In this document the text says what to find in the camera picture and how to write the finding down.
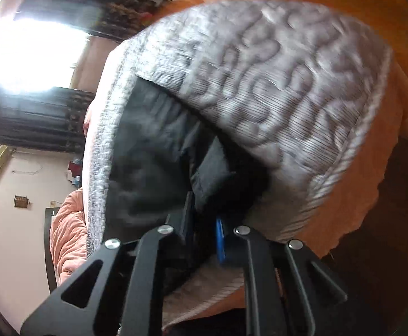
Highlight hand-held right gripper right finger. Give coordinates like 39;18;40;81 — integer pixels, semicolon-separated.
215;217;349;336

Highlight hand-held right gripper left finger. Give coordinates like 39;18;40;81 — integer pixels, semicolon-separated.
20;191;196;336

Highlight black pants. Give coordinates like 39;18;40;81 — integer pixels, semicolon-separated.
106;75;271;295

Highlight pink ruffled comforter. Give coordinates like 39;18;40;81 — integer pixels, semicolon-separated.
49;186;90;282

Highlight pile of colourful clothes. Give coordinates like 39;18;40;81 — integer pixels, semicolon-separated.
67;160;84;187

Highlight dark wooden headboard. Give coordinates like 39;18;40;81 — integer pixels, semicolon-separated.
44;207;62;293

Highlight grey quilted blanket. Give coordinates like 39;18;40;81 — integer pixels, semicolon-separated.
83;0;393;326

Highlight dark patterned curtain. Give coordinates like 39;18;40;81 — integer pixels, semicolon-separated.
13;0;178;41
0;85;97;154

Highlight pink bed sheet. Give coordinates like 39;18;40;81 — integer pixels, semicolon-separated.
81;0;408;309

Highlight bright window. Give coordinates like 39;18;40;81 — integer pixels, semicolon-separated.
0;0;92;95

